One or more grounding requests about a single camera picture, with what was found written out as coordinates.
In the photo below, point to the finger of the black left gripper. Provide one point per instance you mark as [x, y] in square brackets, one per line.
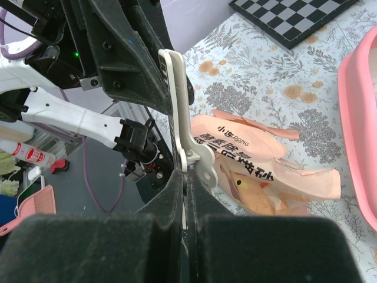
[151, 27]
[118, 52]

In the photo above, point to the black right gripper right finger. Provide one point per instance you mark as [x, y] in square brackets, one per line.
[223, 247]

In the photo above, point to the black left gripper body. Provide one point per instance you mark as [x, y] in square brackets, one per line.
[65, 56]

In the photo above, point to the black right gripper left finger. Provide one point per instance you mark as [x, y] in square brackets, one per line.
[143, 247]

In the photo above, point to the orange cat litter bag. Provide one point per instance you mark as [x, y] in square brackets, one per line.
[252, 170]

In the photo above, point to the brown bag sealing clip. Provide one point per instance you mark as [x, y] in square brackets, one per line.
[186, 151]

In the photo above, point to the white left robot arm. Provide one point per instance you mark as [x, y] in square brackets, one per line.
[25, 96]

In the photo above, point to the pink litter scoop shovel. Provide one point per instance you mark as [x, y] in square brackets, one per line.
[42, 201]

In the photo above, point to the pink cat litter box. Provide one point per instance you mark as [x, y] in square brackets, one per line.
[357, 106]

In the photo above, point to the red white bottle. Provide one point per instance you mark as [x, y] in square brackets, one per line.
[28, 153]

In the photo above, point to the red black sponge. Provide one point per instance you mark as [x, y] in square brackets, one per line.
[61, 165]

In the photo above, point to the black white chessboard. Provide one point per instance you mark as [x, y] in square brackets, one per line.
[289, 22]

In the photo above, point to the blue plastic bin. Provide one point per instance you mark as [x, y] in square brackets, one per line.
[7, 209]

